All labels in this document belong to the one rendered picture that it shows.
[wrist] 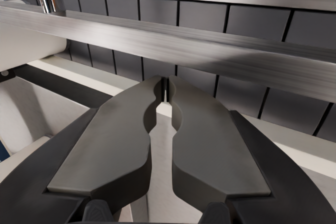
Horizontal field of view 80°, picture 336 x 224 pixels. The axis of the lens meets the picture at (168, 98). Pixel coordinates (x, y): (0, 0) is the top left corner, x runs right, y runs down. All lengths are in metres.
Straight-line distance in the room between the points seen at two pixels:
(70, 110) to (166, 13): 0.24
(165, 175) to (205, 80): 0.25
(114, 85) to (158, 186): 0.28
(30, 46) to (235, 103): 0.21
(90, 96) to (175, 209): 0.28
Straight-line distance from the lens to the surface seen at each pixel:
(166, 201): 0.46
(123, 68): 0.23
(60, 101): 0.38
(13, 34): 0.25
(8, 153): 0.70
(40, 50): 0.26
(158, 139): 0.33
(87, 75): 0.22
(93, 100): 0.33
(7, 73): 0.43
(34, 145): 0.49
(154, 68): 0.20
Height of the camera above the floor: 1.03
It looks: 47 degrees down
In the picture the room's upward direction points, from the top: 132 degrees counter-clockwise
